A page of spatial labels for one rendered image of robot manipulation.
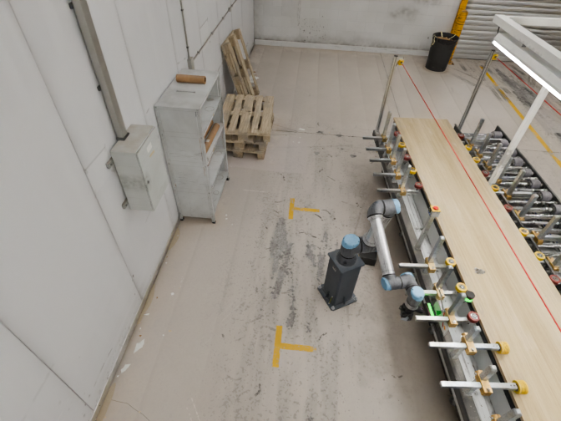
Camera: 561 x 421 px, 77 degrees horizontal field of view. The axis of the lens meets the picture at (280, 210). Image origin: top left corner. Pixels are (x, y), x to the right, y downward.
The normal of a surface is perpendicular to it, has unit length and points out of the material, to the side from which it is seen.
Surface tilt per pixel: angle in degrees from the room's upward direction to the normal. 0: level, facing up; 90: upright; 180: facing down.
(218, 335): 0
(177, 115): 90
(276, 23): 90
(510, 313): 0
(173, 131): 90
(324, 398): 0
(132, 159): 90
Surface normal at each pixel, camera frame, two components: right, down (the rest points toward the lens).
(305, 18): -0.09, 0.69
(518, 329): 0.04, -0.72
